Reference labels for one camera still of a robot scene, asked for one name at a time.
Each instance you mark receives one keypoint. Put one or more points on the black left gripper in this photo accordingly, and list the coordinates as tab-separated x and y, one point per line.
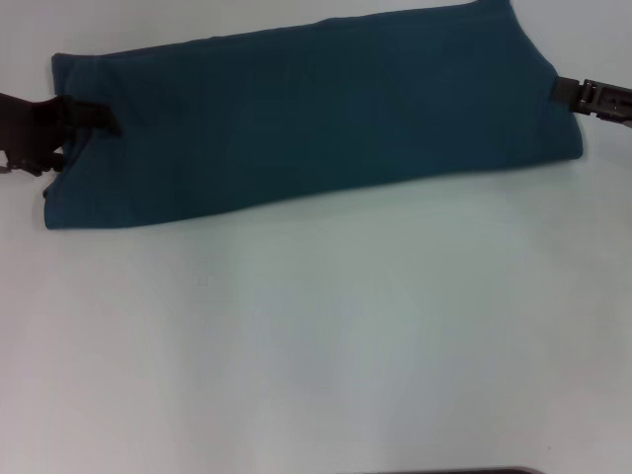
27	128

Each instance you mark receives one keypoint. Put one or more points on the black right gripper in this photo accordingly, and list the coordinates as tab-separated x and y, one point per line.
611	101

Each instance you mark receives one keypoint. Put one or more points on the teal blue printed t-shirt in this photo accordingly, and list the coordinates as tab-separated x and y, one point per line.
321	123

